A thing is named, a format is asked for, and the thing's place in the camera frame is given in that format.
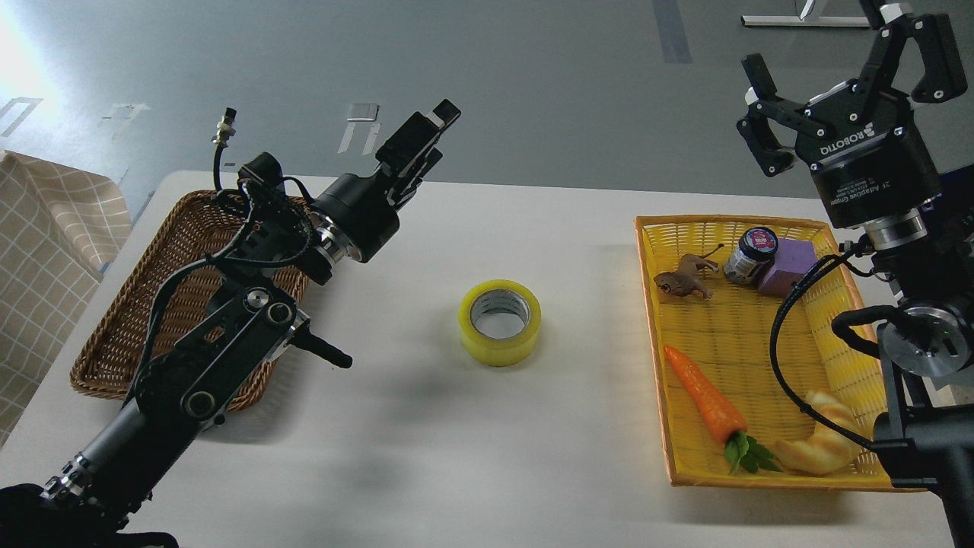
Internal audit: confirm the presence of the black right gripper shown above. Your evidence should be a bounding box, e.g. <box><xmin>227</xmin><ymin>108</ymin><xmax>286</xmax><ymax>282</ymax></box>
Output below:
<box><xmin>736</xmin><ymin>0</ymin><xmax>969</xmax><ymax>230</ymax></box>

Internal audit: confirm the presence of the beige checkered cloth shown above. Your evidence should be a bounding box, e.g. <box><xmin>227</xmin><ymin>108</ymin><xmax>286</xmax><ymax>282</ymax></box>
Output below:
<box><xmin>1</xmin><ymin>151</ymin><xmax>132</xmax><ymax>441</ymax></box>

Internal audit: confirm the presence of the brown toy animal figure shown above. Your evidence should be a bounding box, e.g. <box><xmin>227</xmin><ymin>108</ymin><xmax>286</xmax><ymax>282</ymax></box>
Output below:
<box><xmin>653</xmin><ymin>244</ymin><xmax>724</xmax><ymax>299</ymax></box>

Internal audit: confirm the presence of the small dark glass jar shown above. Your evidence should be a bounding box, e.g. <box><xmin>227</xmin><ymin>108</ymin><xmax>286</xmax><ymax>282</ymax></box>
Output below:
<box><xmin>723</xmin><ymin>226</ymin><xmax>779</xmax><ymax>285</ymax></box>

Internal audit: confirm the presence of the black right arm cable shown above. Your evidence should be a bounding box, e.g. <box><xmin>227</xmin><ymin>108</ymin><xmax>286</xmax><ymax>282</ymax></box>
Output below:
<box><xmin>769</xmin><ymin>244</ymin><xmax>880</xmax><ymax>451</ymax></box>

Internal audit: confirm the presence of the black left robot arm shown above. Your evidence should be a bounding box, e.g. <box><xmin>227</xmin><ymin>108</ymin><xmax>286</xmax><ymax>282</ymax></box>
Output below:
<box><xmin>2</xmin><ymin>100</ymin><xmax>460</xmax><ymax>547</ymax></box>

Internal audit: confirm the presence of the purple foam block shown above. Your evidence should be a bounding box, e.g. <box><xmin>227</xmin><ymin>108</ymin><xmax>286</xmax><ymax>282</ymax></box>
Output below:
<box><xmin>757</xmin><ymin>238</ymin><xmax>818</xmax><ymax>298</ymax></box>

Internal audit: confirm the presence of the white metal stand base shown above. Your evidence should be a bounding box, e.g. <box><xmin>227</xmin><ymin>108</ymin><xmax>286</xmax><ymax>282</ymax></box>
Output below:
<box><xmin>740</xmin><ymin>1</ymin><xmax>871</xmax><ymax>29</ymax></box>

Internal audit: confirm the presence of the brown wicker basket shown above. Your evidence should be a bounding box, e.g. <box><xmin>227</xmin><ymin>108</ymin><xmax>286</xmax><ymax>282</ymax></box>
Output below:
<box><xmin>70</xmin><ymin>190</ymin><xmax>313</xmax><ymax>413</ymax></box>

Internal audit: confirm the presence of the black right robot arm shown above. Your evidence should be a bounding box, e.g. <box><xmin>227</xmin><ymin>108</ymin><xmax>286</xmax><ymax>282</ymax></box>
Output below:
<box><xmin>737</xmin><ymin>1</ymin><xmax>973</xmax><ymax>547</ymax></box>

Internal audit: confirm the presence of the orange toy carrot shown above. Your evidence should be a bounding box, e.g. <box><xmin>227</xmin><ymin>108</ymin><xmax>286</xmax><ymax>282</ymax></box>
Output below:
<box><xmin>664</xmin><ymin>346</ymin><xmax>781</xmax><ymax>474</ymax></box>

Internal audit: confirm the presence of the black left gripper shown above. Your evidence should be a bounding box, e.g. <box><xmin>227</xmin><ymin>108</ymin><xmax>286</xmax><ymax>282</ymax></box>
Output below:
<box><xmin>312</xmin><ymin>98</ymin><xmax>462</xmax><ymax>263</ymax></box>

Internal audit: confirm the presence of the toy croissant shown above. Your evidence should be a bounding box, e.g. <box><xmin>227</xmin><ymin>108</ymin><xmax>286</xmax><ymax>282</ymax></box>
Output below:
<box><xmin>772</xmin><ymin>390</ymin><xmax>863</xmax><ymax>476</ymax></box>

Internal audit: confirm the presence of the yellow tape roll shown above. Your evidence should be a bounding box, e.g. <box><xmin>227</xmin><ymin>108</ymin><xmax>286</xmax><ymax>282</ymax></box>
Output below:
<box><xmin>457</xmin><ymin>279</ymin><xmax>543</xmax><ymax>368</ymax></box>

